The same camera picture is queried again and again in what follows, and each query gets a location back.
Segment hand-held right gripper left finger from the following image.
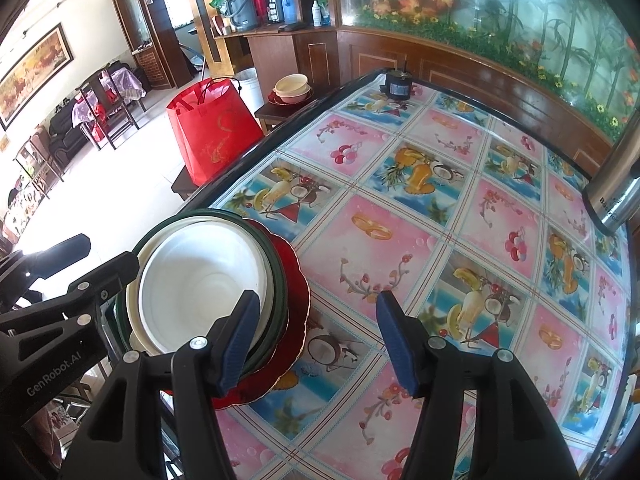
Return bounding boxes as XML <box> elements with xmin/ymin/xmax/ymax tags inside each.
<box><xmin>60</xmin><ymin>290</ymin><xmax>262</xmax><ymax>480</ymax></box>

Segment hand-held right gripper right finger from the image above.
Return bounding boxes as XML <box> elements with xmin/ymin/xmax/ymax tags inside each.
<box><xmin>376</xmin><ymin>290</ymin><xmax>576</xmax><ymax>480</ymax></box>

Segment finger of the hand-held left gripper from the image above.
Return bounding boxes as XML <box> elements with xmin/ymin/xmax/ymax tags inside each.
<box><xmin>0</xmin><ymin>234</ymin><xmax>92</xmax><ymax>282</ymax></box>
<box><xmin>0</xmin><ymin>251</ymin><xmax>140</xmax><ymax>361</ymax></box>

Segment beige plastic bowl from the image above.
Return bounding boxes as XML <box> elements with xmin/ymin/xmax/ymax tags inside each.
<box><xmin>125</xmin><ymin>215</ymin><xmax>277</xmax><ymax>358</ymax></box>

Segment nested dark green bowls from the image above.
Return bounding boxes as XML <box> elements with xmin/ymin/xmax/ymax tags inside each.
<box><xmin>114</xmin><ymin>208</ymin><xmax>291</xmax><ymax>376</ymax></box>

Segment red scalloped plate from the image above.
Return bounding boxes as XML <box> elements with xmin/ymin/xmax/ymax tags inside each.
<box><xmin>160</xmin><ymin>217</ymin><xmax>312</xmax><ymax>411</ymax></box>

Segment black sofa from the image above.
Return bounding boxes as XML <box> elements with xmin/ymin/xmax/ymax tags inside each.
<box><xmin>47</xmin><ymin>105</ymin><xmax>90</xmax><ymax>161</ymax></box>

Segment wooden chair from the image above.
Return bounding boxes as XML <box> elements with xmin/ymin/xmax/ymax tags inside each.
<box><xmin>75</xmin><ymin>67</ymin><xmax>146</xmax><ymax>151</ymax></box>

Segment red gift bag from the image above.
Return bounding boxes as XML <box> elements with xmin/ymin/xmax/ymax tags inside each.
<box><xmin>166</xmin><ymin>78</ymin><xmax>265</xmax><ymax>187</ymax></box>

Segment purple table cover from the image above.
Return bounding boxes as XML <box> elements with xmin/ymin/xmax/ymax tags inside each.
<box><xmin>72</xmin><ymin>70</ymin><xmax>145</xmax><ymax>127</ymax></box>

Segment white bucket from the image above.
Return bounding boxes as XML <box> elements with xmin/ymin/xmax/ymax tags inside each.
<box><xmin>232</xmin><ymin>67</ymin><xmax>263</xmax><ymax>111</ymax></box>

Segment dark wooden stool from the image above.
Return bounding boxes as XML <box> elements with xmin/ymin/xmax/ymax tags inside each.
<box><xmin>255</xmin><ymin>95</ymin><xmax>321</xmax><ymax>133</ymax></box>

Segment cream bowl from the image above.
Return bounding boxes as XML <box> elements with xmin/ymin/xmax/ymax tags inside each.
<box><xmin>272</xmin><ymin>74</ymin><xmax>313</xmax><ymax>106</ymax></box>

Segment small black jar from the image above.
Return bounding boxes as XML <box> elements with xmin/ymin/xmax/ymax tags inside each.
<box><xmin>382</xmin><ymin>62</ymin><xmax>412</xmax><ymax>101</ymax></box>

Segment stainless steel thermos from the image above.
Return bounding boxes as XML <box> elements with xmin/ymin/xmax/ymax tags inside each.
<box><xmin>582</xmin><ymin>125</ymin><xmax>640</xmax><ymax>236</ymax></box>

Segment wooden aquarium cabinet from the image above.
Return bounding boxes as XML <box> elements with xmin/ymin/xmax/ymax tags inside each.
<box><xmin>247</xmin><ymin>25</ymin><xmax>618</xmax><ymax>176</ymax></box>

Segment grey kettle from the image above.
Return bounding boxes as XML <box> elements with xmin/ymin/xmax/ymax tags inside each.
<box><xmin>227</xmin><ymin>0</ymin><xmax>258</xmax><ymax>31</ymax></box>

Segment aquarium with artificial flowers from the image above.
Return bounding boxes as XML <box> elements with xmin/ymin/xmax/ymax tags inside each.
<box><xmin>332</xmin><ymin>0</ymin><xmax>640</xmax><ymax>143</ymax></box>

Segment framed wall painting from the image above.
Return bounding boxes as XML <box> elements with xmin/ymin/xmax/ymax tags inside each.
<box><xmin>0</xmin><ymin>22</ymin><xmax>75</xmax><ymax>131</ymax></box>

